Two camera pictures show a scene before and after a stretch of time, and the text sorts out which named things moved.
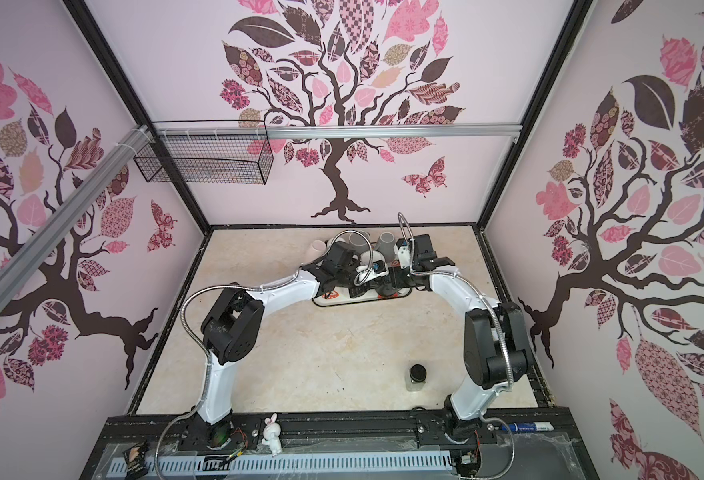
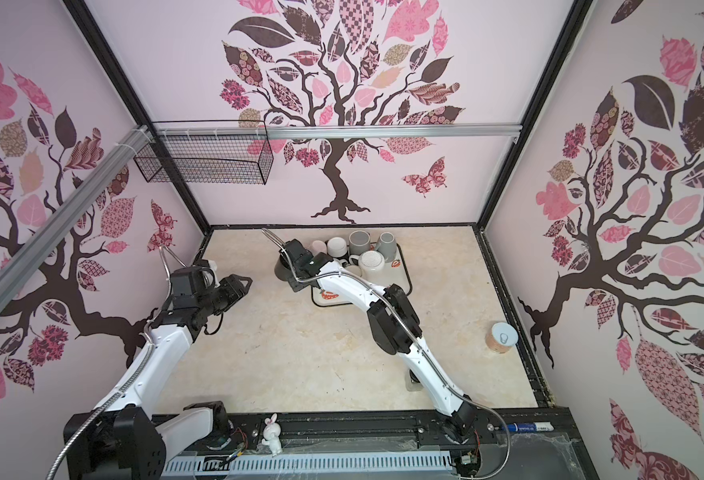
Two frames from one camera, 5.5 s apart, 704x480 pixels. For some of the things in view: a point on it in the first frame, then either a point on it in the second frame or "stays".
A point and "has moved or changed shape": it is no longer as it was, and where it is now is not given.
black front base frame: [528, 443] stays
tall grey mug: [359, 244] stays
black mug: [386, 290] has moved or changed shape
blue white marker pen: [527, 426] stays
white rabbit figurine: [271, 432] stays
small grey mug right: [386, 245] stays
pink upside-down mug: [317, 249] stays
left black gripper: [358, 290] -> [234, 288]
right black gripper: [398, 282] -> [295, 285]
